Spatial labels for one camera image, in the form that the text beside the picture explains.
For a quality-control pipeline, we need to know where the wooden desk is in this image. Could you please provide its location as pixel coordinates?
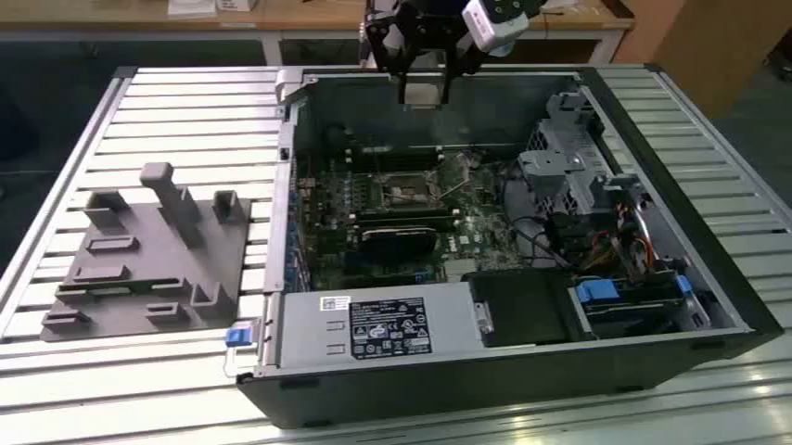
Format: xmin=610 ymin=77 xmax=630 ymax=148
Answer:
xmin=0 ymin=0 xmax=636 ymax=66

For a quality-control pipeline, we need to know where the black plastic shroud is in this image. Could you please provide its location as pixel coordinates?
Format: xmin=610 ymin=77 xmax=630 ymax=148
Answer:
xmin=461 ymin=268 xmax=587 ymax=349

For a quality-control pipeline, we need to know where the black open PC case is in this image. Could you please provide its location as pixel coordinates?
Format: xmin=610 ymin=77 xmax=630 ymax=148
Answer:
xmin=234 ymin=64 xmax=786 ymax=430

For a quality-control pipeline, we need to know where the wooden cabinet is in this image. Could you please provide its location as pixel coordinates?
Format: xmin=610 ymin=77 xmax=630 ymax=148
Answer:
xmin=652 ymin=0 xmax=792 ymax=120

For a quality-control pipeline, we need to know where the coloured wire bundle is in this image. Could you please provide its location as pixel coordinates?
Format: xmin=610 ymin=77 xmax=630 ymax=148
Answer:
xmin=581 ymin=203 xmax=659 ymax=273

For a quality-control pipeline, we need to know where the grey metal drive cage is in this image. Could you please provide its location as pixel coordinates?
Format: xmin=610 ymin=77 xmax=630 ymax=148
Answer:
xmin=516 ymin=90 xmax=646 ymax=215

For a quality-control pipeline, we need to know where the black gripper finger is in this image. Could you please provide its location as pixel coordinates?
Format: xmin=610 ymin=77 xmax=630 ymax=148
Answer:
xmin=364 ymin=17 xmax=412 ymax=106
xmin=441 ymin=27 xmax=483 ymax=104

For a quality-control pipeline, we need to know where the black wire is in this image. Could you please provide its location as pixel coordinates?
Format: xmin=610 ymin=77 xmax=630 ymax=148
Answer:
xmin=501 ymin=166 xmax=581 ymax=273

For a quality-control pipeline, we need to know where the blue case latch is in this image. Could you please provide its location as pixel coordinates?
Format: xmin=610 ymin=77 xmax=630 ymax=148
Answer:
xmin=225 ymin=325 xmax=257 ymax=349

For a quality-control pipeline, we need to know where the small CPU plate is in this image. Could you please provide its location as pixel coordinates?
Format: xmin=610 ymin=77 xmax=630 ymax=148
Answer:
xmin=407 ymin=84 xmax=445 ymax=111

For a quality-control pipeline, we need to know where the green motherboard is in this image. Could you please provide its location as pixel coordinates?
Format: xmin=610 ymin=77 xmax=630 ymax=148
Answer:
xmin=290 ymin=147 xmax=540 ymax=293

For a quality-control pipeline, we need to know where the hard disk in blue carrier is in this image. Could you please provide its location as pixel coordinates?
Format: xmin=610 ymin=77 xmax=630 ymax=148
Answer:
xmin=572 ymin=275 xmax=696 ymax=337

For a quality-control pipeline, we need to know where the small silver heat sink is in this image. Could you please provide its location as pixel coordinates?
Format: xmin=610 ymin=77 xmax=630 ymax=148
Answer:
xmin=445 ymin=259 xmax=481 ymax=282

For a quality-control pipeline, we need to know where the black RAM stick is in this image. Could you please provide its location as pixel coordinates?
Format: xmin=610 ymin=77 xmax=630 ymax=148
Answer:
xmin=357 ymin=208 xmax=455 ymax=220

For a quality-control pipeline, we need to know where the white box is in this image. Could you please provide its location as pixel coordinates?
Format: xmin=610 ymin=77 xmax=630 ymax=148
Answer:
xmin=166 ymin=0 xmax=220 ymax=20

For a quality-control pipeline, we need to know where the grey parts rack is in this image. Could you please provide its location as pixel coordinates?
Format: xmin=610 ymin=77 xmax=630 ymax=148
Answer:
xmin=38 ymin=161 xmax=256 ymax=344

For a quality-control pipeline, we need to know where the black graphics card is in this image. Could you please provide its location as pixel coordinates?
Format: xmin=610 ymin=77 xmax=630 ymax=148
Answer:
xmin=358 ymin=224 xmax=443 ymax=263

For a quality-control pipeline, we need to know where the CPU socket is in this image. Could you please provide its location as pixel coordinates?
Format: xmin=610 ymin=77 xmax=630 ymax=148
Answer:
xmin=378 ymin=171 xmax=448 ymax=209

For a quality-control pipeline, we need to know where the silver power supply unit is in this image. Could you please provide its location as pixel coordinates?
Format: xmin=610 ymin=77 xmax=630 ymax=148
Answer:
xmin=265 ymin=282 xmax=497 ymax=372

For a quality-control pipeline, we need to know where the white rounded wrist camera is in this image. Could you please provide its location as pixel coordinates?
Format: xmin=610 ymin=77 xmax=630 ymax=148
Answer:
xmin=461 ymin=0 xmax=532 ymax=53

